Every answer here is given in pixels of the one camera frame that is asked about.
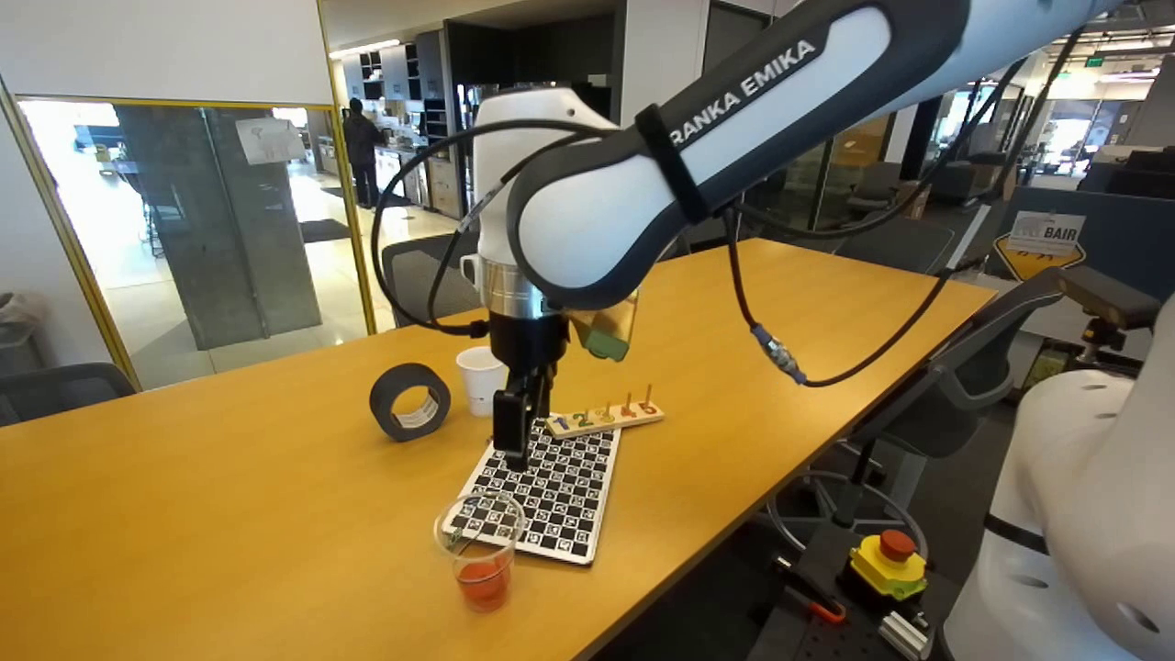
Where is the checkered marker board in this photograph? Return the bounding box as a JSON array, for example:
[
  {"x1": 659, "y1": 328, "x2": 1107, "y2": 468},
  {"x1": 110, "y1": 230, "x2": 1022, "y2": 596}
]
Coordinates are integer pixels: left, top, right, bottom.
[{"x1": 441, "y1": 429, "x2": 620, "y2": 564}]

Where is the wooden peg board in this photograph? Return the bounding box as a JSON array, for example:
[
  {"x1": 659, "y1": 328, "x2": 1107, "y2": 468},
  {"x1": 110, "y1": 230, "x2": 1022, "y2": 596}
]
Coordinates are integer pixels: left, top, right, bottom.
[{"x1": 545, "y1": 392, "x2": 665, "y2": 441}]

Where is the colourless plastic cup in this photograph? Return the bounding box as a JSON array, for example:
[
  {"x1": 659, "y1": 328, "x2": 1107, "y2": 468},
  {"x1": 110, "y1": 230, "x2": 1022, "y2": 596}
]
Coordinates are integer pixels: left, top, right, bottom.
[{"x1": 435, "y1": 490, "x2": 527, "y2": 610}]

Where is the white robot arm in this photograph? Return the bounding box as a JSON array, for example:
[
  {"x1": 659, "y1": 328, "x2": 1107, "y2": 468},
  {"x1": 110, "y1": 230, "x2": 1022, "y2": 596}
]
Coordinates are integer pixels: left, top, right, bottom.
[{"x1": 476, "y1": 0, "x2": 1175, "y2": 661}]

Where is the grey office chair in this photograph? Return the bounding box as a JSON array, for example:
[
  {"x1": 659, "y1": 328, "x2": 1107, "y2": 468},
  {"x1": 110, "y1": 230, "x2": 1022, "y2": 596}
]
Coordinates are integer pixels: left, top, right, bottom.
[{"x1": 382, "y1": 235, "x2": 481, "y2": 328}]

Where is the person in background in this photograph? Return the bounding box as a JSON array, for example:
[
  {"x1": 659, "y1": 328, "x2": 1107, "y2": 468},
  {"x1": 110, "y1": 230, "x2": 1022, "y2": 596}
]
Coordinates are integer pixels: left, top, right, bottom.
[{"x1": 344, "y1": 99, "x2": 386, "y2": 204}]

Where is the black tape roll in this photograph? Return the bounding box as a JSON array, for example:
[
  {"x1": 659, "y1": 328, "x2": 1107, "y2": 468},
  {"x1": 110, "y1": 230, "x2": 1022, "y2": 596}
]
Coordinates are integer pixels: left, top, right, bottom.
[{"x1": 366, "y1": 363, "x2": 453, "y2": 441}]

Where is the yellow red emergency button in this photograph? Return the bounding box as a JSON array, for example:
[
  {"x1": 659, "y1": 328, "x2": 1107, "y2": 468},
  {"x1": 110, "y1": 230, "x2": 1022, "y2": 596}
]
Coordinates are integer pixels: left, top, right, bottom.
[{"x1": 848, "y1": 527, "x2": 927, "y2": 601}]

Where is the white paper cup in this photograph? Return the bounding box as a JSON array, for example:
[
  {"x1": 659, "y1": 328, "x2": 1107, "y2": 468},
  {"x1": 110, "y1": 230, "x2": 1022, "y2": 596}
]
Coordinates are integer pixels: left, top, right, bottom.
[{"x1": 457, "y1": 346, "x2": 506, "y2": 419}]

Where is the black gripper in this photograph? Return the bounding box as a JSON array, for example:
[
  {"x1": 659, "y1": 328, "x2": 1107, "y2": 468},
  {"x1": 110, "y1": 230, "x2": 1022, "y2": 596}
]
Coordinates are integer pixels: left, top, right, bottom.
[{"x1": 487, "y1": 317, "x2": 569, "y2": 468}]

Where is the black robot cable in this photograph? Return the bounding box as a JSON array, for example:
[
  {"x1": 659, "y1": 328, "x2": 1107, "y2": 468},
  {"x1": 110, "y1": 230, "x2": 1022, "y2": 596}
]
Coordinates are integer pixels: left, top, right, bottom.
[{"x1": 366, "y1": 20, "x2": 1096, "y2": 392}]

